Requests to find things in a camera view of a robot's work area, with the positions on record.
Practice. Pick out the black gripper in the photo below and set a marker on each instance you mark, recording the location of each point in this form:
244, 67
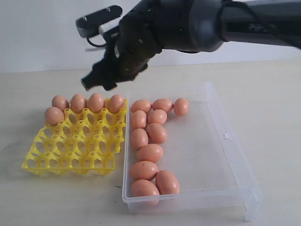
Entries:
124, 59

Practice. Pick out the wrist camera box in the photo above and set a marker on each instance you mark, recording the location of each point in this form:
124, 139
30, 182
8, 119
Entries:
88, 25

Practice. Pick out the yellow plastic egg tray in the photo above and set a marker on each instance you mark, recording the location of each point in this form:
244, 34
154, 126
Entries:
81, 143

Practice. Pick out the clear plastic container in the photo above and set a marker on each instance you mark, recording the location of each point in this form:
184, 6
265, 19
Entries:
203, 152

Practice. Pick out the brown egg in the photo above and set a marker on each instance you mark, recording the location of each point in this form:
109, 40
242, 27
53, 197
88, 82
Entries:
115, 103
164, 104
96, 103
143, 170
181, 106
167, 182
142, 188
150, 152
138, 120
157, 116
60, 102
138, 138
53, 116
141, 104
156, 133
78, 103

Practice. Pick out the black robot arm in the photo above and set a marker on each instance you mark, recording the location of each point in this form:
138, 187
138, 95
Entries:
188, 26

